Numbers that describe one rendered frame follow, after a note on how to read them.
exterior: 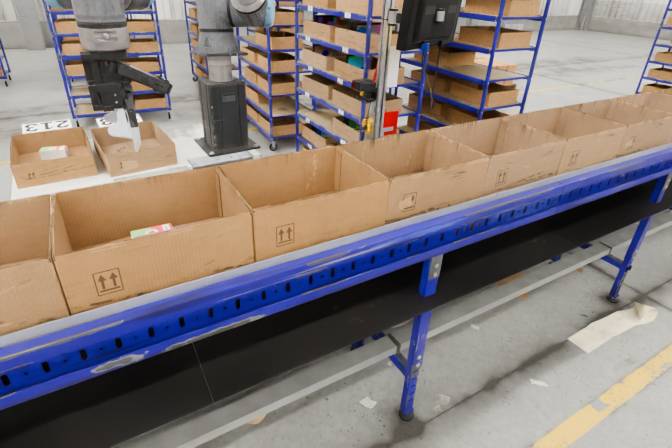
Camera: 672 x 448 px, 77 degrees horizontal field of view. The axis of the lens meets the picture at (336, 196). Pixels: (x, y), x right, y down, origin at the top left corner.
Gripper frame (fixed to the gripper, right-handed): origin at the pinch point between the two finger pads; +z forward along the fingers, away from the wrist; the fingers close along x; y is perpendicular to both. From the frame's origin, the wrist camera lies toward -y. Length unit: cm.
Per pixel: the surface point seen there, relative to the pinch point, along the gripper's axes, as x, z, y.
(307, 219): 21.2, 18.9, -33.6
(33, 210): -7.8, 16.5, 24.2
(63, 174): -86, 40, 23
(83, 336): 27.8, 27.8, 17.7
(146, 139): -121, 42, -14
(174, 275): 21.0, 24.7, -0.9
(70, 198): -7.8, 15.1, 16.3
